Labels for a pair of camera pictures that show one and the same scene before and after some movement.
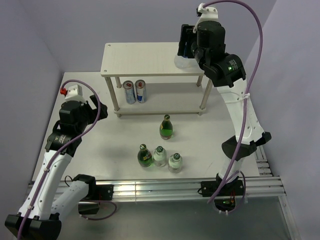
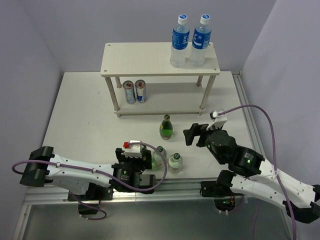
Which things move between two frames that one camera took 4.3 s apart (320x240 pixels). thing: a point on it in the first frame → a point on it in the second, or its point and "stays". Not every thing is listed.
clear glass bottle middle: [159, 156] stays
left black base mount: [90, 205] stays
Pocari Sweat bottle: [182, 62] → [180, 36]
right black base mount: [229, 188] stays
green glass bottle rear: [166, 129] stays
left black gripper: [94, 113] → [121, 157]
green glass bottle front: [145, 157] stays
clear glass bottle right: [175, 163] stays
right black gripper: [187, 35] → [196, 129]
